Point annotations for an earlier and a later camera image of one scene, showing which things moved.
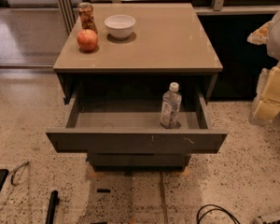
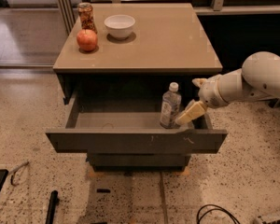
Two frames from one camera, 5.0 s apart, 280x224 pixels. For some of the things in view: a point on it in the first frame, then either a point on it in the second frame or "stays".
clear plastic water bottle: (172, 102) stays
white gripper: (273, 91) → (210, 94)
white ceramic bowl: (119, 25) stays
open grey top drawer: (131, 122) stays
